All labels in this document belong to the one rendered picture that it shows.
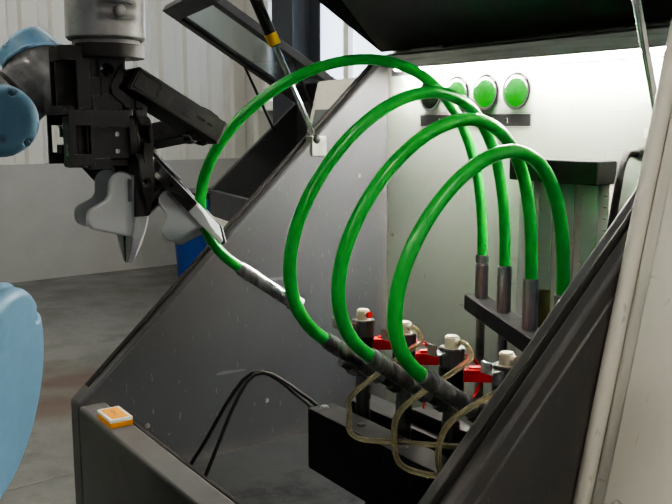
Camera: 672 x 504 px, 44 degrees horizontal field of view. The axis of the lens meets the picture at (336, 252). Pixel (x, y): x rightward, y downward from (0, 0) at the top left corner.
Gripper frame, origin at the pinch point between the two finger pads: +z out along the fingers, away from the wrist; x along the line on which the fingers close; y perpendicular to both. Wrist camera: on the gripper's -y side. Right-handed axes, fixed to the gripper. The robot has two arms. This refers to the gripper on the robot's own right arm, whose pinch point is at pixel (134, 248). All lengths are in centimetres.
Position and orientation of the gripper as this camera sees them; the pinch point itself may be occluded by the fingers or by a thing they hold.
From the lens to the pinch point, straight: 87.7
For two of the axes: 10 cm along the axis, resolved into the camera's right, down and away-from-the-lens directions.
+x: 5.7, 1.2, -8.1
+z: 0.0, 9.9, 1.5
